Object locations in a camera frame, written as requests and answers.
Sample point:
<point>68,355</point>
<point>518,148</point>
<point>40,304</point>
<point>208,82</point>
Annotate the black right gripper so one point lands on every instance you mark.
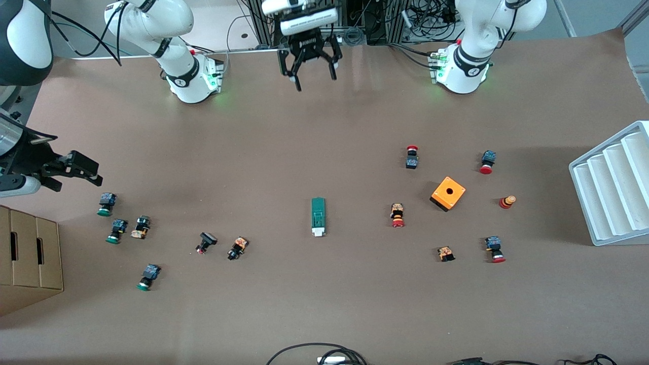
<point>31,158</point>

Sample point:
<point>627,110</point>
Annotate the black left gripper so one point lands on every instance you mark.
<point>309,49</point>

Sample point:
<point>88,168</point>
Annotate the green load switch white lever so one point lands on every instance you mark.
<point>318,213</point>

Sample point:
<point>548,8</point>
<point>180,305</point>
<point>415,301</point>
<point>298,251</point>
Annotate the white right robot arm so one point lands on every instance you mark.
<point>177,20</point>

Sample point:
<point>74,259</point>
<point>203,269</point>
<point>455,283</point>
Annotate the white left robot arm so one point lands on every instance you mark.
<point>471,30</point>

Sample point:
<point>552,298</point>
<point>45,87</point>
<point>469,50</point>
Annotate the aluminium equipment rack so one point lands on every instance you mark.
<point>266,25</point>

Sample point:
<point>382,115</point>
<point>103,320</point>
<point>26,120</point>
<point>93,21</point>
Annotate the brown paper table cover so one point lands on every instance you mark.
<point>324,126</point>

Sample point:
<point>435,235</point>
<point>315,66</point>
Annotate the black button orange contact block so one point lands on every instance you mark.
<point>141,228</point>

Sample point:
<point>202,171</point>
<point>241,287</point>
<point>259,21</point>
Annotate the white board with hole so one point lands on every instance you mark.
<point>236,25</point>

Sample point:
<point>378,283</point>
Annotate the brown cardboard box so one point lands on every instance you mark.
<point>30,263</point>

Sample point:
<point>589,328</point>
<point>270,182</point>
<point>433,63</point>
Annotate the black square pushbutton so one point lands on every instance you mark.
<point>207,239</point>

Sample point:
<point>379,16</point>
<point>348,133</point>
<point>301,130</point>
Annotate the black selector orange contact block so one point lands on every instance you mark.
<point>238,247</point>

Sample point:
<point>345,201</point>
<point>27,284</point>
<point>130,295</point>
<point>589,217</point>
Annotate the red button orange contact block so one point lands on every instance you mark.
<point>397,213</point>

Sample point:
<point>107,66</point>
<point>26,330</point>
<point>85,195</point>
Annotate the red yellow emergency button head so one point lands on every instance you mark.
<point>507,202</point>

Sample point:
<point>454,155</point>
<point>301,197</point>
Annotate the white plug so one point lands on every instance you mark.
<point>332,360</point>

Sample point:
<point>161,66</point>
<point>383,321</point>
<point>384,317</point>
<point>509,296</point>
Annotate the grey aluminium profile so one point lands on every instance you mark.
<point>636,15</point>

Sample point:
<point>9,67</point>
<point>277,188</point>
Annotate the grey ribbed plastic tray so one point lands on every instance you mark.
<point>608,203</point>

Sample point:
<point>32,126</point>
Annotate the green pushbutton switch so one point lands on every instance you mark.
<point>149,275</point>
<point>117,229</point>
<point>106,203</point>

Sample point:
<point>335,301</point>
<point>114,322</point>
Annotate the red pushbutton switch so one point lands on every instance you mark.
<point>488,158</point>
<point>494,246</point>
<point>411,162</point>

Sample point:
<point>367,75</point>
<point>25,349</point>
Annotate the orange button enclosure box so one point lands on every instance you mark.
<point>441,195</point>

